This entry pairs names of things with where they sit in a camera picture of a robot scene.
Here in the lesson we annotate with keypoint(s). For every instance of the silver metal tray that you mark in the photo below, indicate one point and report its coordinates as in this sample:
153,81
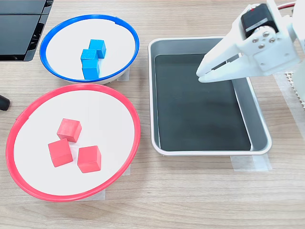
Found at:
166,45

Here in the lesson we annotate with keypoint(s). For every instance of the blue-rimmed white dish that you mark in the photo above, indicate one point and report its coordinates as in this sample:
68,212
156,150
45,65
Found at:
62,47

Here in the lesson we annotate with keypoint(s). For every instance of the black panel device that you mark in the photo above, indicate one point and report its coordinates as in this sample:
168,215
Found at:
16,31

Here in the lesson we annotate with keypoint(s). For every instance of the black tray liner mat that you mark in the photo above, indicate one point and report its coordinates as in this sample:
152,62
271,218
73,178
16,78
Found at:
190,107

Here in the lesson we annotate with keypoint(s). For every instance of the small black rounded object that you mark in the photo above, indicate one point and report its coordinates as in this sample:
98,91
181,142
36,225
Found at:
3,102

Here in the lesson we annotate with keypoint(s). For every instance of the blue wooden block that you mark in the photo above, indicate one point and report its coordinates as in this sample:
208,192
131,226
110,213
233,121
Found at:
91,70
88,54
98,46

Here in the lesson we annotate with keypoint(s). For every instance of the clear tape strip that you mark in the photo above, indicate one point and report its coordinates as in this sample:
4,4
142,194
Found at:
286,100
250,163
125,74
127,170
95,196

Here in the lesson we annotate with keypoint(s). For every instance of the red wooden block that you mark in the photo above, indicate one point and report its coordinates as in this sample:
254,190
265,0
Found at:
89,158
60,152
69,130

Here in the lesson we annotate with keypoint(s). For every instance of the white mesh anti-slip mat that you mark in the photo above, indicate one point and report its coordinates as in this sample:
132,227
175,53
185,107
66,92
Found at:
289,76

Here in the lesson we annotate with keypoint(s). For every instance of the red-rimmed white dish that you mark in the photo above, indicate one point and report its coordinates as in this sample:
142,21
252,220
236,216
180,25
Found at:
100,114

